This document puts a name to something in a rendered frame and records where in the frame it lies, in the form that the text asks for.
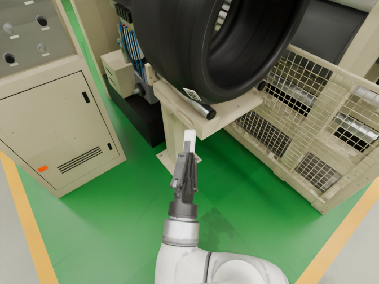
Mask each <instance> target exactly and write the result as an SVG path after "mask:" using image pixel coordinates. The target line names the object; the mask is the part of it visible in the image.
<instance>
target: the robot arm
mask: <svg viewBox="0 0 379 284"><path fill-rule="evenodd" d="M195 141H196V130H195V129H193V130H185V133H184V143H183V152H182V153H178V158H177V162H176V165H175V170H174V175H173V179H172V181H171V183H170V188H174V190H175V192H174V201H170V202H169V209H168V215H169V216H170V218H166V219H165V220H164V229H163V235H162V243H161V248H160V250H159V252H158V256H157V261H156V268H155V284H289V282H288V279H287V277H286V275H285V274H284V273H283V271H282V270H281V269H280V268H279V267H278V266H276V265H275V264H273V263H271V262H269V261H267V260H265V259H262V258H258V257H254V256H249V255H243V254H235V253H229V252H210V251H205V250H202V249H200V248H198V242H199V222H198V221H196V220H195V219H196V218H197V210H198V205H197V204H196V203H192V201H193V196H194V193H197V192H198V187H197V158H195V155H194V153H195Z"/></svg>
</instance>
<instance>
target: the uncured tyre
mask: <svg viewBox="0 0 379 284"><path fill-rule="evenodd" d="M224 1H225V0H131V15H132V21H133V27H134V32H135V35H136V38H137V41H138V43H139V46H140V48H141V50H142V52H143V54H144V56H145V58H146V59H147V61H148V62H149V64H150V65H151V67H152V68H153V69H154V70H155V71H156V72H157V73H158V74H159V75H161V76H162V77H163V78H164V79H166V80H167V81H168V82H169V83H170V84H171V85H173V86H174V87H175V88H176V89H177V90H178V91H179V92H181V93H182V94H183V95H184V96H185V97H187V98H189V99H191V98H190V97H189V96H188V95H187V93H186V92H185V91H184V89H183V88H186V89H189V90H194V91H195V93H197V95H198V96H199V98H200V99H201V101H199V100H195V99H191V100H193V101H196V102H198V103H202V104H219V103H223V102H226V101H230V100H233V99H236V98H238V97H240V96H241V95H243V94H245V93H246V92H248V91H249V90H251V89H252V88H253V87H254V86H255V85H257V84H258V83H259V82H260V81H261V80H262V79H263V78H264V77H265V76H266V75H267V74H268V73H269V71H270V70H271V69H272V68H273V67H274V65H275V64H276V63H277V62H278V60H279V59H280V58H281V56H282V54H283V53H284V51H285V50H286V49H287V47H288V45H289V44H290V42H291V40H292V38H293V36H294V35H295V33H296V31H297V29H298V27H299V25H300V22H301V20H302V18H303V16H304V13H305V11H306V8H307V5H308V3H309V0H232V1H231V4H230V7H229V10H228V13H227V16H226V18H225V20H224V22H223V24H222V26H221V27H220V29H219V31H218V32H217V33H216V35H215V36H214V37H213V38H212V35H213V30H214V27H215V24H216V21H217V18H218V15H219V13H220V10H221V8H222V6H223V4H224Z"/></svg>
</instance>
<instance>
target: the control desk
mask: <svg viewBox="0 0 379 284"><path fill-rule="evenodd" d="M0 150H1V151H2V152H3V153H4V154H5V155H6V156H8V157H9V158H10V159H11V160H13V161H14V162H15V163H16V164H17V165H18V166H20V167H21V168H22V169H23V170H24V171H25V172H27V173H28V174H29V175H30V176H31V177H32V178H34V179H35V180H36V181H38V182H39V183H40V184H41V185H42V186H43V187H45V188H46V189H47V190H48V191H49V192H50V193H52V194H53V195H54V196H55V197H56V198H57V199H58V198H60V197H62V196H64V195H66V194H67V193H69V192H71V191H73V190H75V189H76V188H78V187H80V186H82V185H84V184H85V183H87V182H88V181H90V180H92V179H94V178H96V177H97V176H99V175H101V174H103V173H105V172H106V171H108V170H110V169H112V168H113V167H115V166H117V165H119V164H120V163H122V162H124V161H125V160H127V159H126V156H125V154H124V151H123V149H122V147H121V144H120V142H119V140H118V137H117V135H116V132H115V130H114V128H113V125H112V122H111V120H110V118H109V115H108V113H107V111H106V108H105V106H104V104H103V101H102V99H101V97H100V94H99V91H98V89H97V87H96V84H95V82H94V80H93V77H92V75H91V73H90V70H89V67H88V66H87V63H86V60H85V58H84V55H83V53H82V51H81V48H80V46H79V44H78V41H77V38H76V36H75V34H74V31H73V29H72V27H71V24H70V22H69V20H68V17H67V14H66V13H65V10H64V7H63V5H62V3H61V0H0ZM44 165H46V166H47V167H48V169H47V170H44V171H42V172H39V171H38V170H37V169H38V168H40V167H42V166H44Z"/></svg>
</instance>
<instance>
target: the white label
mask: <svg viewBox="0 0 379 284"><path fill-rule="evenodd" d="M183 89H184V91H185V92H186V93H187V95H188V96H189V97H190V98H191V99H195V100H199V101H201V99H200V98H199V96H198V95H197V93H195V91H194V90H189V89H186V88H183Z"/></svg>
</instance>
